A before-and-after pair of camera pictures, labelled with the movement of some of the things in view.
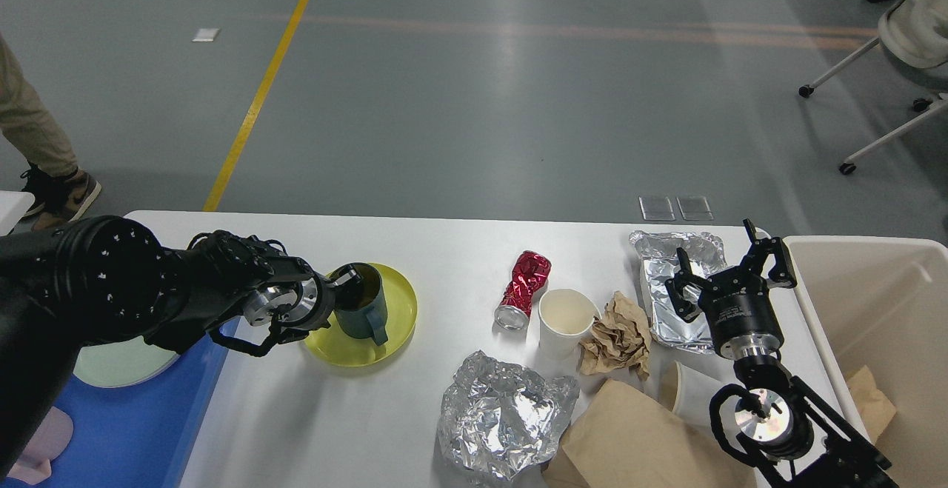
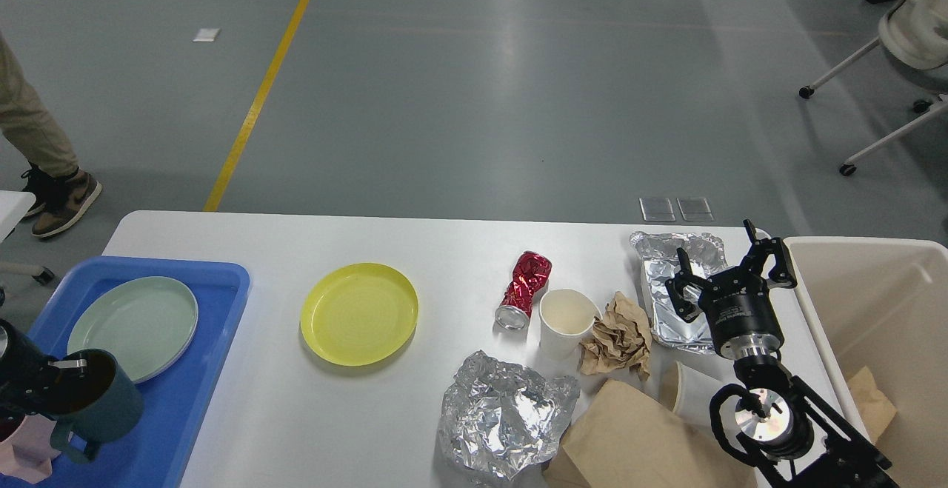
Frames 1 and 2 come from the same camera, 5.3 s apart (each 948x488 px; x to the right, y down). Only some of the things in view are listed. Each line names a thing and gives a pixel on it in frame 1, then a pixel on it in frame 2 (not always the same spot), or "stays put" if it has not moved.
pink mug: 50,438 stays put
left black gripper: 294,307 -> 29,385
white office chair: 913,32 stays put
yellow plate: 330,345 stays put
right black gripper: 738,301 stays put
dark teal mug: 361,308 -> 95,400
